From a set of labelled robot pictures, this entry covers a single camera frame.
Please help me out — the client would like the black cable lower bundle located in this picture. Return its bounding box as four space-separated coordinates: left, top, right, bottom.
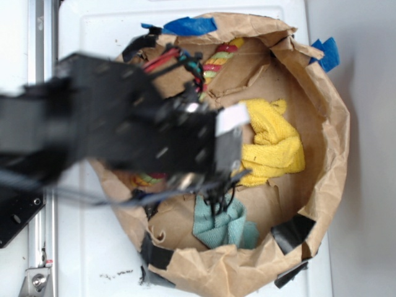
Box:
55 168 252 217

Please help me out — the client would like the brown paper-lined bin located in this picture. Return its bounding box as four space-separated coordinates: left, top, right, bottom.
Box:
114 13 350 296

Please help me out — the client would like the blue tape right piece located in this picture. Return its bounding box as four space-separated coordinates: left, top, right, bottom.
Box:
309 37 340 73

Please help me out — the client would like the blue tape top piece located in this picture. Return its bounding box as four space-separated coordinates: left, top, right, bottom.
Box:
160 17 218 37

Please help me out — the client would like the black tape upper left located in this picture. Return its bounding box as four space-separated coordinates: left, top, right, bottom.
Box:
122 27 162 62

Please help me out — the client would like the black tape lower left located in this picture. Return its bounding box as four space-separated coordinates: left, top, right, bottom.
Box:
139 232 176 288

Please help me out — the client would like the teal microfiber cloth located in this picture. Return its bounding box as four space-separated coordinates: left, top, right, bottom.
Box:
192 194 259 249

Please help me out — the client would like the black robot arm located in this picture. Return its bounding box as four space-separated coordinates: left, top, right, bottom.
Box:
1 54 249 191

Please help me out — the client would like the aluminium extrusion rail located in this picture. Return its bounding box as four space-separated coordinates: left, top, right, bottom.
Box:
27 1 58 296

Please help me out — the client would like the multicolored twisted rope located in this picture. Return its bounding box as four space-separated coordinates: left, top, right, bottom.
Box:
133 37 245 187

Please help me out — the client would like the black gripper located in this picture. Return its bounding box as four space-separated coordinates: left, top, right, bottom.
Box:
132 92 251 189

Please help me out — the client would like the black tape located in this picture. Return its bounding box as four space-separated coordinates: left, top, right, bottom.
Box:
270 214 316 255
122 27 162 62
139 232 176 288

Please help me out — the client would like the blue tape piece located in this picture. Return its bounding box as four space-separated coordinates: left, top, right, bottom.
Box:
309 37 340 73
160 17 218 37

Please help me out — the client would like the red and black wire bundle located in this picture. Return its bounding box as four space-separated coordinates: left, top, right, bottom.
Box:
140 43 206 93

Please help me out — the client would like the black tape lower right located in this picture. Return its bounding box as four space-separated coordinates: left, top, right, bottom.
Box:
270 214 316 255

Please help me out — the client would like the metal corner bracket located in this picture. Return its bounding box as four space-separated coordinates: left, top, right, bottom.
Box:
19 267 54 297

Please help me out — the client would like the white plastic tray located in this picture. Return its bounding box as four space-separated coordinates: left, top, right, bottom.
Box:
57 0 334 297

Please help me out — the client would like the yellow microfiber cloth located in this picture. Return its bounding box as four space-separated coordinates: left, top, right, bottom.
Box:
238 98 306 187

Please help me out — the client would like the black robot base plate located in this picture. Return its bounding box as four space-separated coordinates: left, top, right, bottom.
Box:
0 186 46 249

